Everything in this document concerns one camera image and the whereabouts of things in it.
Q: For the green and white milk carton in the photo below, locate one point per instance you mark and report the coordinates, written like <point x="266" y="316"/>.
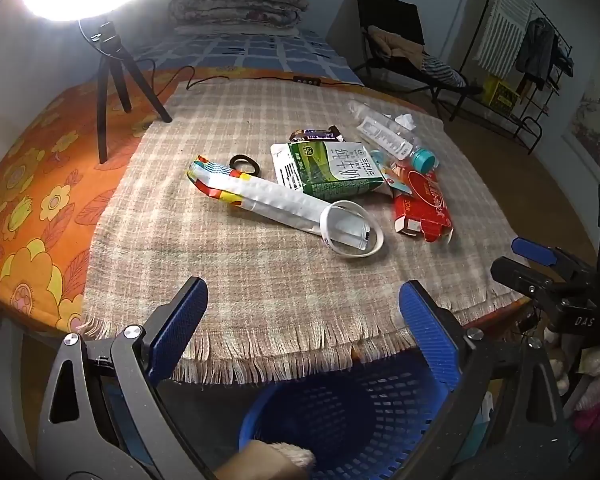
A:
<point x="330" y="170"/>

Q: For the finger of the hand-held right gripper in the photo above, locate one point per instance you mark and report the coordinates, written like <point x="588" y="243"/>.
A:
<point x="530" y="249"/>
<point x="517" y="272"/>

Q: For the black power strip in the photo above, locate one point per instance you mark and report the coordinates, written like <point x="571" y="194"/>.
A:
<point x="306" y="80"/>

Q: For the yellow plastic crate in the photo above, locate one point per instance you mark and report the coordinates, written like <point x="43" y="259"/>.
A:
<point x="500" y="94"/>

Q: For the striped cloth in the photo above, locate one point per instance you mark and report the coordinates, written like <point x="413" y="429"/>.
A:
<point x="442" y="72"/>

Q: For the white fringed towel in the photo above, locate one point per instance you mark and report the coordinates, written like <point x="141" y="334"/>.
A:
<point x="502" y="25"/>

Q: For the red cardboard box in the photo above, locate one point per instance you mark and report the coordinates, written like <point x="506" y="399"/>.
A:
<point x="425" y="205"/>

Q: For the blue plastic basket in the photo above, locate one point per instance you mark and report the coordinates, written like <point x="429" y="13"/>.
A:
<point x="350" y="410"/>

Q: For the wall poster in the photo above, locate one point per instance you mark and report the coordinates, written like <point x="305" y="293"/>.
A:
<point x="597" y="130"/>

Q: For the crumpled white plastic wrapper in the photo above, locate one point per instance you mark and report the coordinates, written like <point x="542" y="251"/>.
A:
<point x="405" y="121"/>

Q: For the black folding chair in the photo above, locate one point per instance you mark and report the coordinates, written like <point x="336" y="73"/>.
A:
<point x="390" y="7"/>

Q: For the folded floral quilt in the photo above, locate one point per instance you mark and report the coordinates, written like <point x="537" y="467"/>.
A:
<point x="240" y="5"/>

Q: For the dark jacket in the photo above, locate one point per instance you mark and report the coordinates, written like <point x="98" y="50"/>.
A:
<point x="537" y="50"/>

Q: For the dark purple candy wrapper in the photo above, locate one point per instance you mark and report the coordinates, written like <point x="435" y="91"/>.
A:
<point x="315" y="134"/>

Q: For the long white snack packet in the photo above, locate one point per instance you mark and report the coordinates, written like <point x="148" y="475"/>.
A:
<point x="270" y="200"/>

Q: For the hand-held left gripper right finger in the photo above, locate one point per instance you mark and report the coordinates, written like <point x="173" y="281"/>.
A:
<point x="430" y="330"/>

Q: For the orange floral bed sheet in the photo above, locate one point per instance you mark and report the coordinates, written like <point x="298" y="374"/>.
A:
<point x="40" y="185"/>

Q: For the beige plaid fringed cloth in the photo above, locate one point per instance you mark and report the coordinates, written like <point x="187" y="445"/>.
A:
<point x="230" y="270"/>

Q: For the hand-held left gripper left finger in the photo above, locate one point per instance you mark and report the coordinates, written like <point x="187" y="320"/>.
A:
<point x="180" y="325"/>

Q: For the black drying rack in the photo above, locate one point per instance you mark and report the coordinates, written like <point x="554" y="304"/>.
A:
<point x="530" y="125"/>

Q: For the tan garment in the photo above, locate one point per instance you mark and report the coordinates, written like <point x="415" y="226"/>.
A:
<point x="395" y="42"/>

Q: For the clear plastic bottle teal cap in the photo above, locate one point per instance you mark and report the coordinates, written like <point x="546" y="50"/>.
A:
<point x="385" y="135"/>

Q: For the small blue and orange packet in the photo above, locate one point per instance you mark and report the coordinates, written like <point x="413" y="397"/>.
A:
<point x="399" y="184"/>

